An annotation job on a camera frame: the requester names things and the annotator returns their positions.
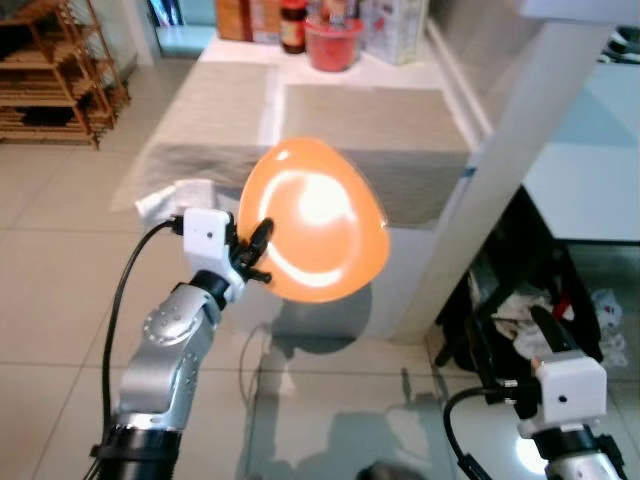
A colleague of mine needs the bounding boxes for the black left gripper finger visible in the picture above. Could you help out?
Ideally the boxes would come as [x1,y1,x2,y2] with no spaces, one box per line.
[248,218,275,267]

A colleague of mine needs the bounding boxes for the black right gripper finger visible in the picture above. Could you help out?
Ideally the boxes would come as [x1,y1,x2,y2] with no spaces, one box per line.
[470,315,501,389]
[532,306,576,356]

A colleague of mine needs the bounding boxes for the orange plastic plate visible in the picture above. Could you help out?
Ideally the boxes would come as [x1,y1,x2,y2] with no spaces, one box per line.
[238,137,391,303]

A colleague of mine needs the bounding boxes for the white crumpled laundry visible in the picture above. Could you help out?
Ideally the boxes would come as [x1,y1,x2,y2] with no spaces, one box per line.
[488,288,563,353]

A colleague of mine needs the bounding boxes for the white printed crumpled bag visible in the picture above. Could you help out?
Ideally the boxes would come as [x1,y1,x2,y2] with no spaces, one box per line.
[595,288,633,367]

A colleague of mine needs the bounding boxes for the black laundry basket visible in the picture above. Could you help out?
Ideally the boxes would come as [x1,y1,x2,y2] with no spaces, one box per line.
[435,185,606,373]

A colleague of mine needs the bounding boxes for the red plastic bucket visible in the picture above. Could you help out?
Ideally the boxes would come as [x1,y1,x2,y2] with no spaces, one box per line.
[305,18,365,73]

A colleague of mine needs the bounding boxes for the dark glass jar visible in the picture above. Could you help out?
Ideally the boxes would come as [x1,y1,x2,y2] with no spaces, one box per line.
[280,0,308,55]

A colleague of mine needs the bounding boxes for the brown cardboard box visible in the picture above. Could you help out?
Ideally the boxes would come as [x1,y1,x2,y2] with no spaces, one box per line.
[215,0,253,43]

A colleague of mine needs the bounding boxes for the white printed carton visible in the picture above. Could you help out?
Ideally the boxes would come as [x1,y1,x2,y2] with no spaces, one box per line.
[360,0,430,67]

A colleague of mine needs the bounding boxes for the wooden shelf rack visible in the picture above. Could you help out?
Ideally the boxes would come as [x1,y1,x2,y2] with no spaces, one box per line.
[0,0,132,150]

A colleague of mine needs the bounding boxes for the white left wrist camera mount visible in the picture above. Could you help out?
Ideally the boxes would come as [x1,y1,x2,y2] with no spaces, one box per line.
[182,207,237,293]

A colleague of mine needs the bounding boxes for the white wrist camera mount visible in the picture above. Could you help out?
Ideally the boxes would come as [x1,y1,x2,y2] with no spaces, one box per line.
[533,350,609,427]
[182,207,237,293]

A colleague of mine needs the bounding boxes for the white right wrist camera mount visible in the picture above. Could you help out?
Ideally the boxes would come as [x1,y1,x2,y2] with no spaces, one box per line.
[533,350,609,427]

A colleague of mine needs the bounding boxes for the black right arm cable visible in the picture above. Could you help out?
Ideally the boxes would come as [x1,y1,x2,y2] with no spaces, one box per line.
[442,387,523,480]

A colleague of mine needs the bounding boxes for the white table with black frame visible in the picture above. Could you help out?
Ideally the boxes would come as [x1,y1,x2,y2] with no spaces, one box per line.
[520,60,640,247]

